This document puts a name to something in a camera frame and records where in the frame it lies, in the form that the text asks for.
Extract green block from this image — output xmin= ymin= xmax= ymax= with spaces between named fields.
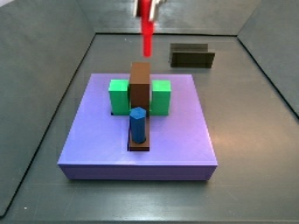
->
xmin=151 ymin=80 xmax=172 ymax=116
xmin=108 ymin=80 xmax=129 ymax=116

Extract black angled holder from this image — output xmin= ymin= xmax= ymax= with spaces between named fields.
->
xmin=169 ymin=43 xmax=215 ymax=68

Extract left green block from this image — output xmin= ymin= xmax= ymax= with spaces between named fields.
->
xmin=108 ymin=80 xmax=129 ymax=116

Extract brown tall block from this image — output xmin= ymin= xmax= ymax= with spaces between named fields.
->
xmin=128 ymin=62 xmax=149 ymax=151

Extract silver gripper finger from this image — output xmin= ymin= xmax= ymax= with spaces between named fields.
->
xmin=133 ymin=0 xmax=141 ymax=18
xmin=148 ymin=0 xmax=167 ymax=22

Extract blue hexagonal peg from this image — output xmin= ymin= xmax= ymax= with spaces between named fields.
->
xmin=129 ymin=107 xmax=145 ymax=144

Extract red peg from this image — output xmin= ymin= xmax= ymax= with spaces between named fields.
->
xmin=139 ymin=0 xmax=155 ymax=57

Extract purple board base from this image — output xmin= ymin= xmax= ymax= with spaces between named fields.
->
xmin=57 ymin=73 xmax=217 ymax=180

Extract right green block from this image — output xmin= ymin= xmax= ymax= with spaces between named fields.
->
xmin=151 ymin=80 xmax=172 ymax=116

